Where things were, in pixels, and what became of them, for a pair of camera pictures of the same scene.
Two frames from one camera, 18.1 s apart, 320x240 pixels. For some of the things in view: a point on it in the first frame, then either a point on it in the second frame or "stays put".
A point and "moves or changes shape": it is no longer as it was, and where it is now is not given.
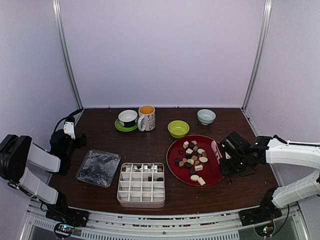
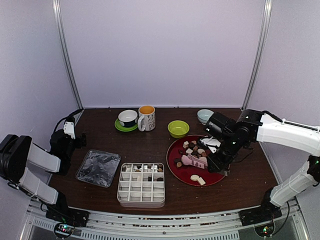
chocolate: x=160 y=168 stays put
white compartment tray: x=141 y=185 stays put
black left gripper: x=81 y=141 stays put
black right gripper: x=224 y=169 -> x=216 y=165
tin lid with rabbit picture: x=99 y=167 stays put
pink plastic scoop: x=216 y=150 moves or changes shape
